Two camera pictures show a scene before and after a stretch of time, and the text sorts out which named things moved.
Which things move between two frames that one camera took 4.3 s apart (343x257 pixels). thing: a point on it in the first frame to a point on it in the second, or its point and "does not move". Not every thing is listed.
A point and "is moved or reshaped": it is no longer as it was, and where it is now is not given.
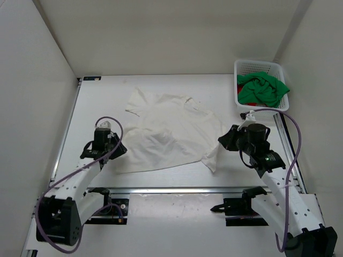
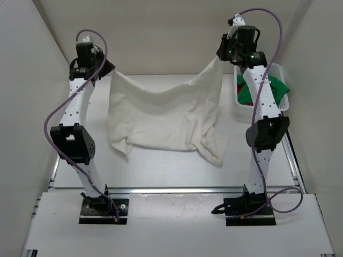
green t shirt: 260,88 does not move
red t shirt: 239,87 does not move
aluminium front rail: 181,190 does not move
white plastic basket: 273,69 does not move
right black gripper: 228,140 to 222,53
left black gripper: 120,150 to 107,67
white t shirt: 165,130 is moved or reshaped
